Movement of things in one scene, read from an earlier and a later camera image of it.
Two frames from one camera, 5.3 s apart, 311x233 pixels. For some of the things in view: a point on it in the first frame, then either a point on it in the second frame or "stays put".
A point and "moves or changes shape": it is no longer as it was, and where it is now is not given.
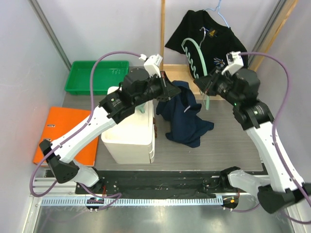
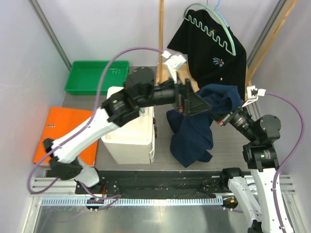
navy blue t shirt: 185,126 moves or changes shape
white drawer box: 131,140 stays put
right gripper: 208,84 to 224,118
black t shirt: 205,42 stays put
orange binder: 60,121 stays put
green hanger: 200,46 to 203,5
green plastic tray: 107,74 stays put
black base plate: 192,184 stays put
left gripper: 169,90 to 187,103
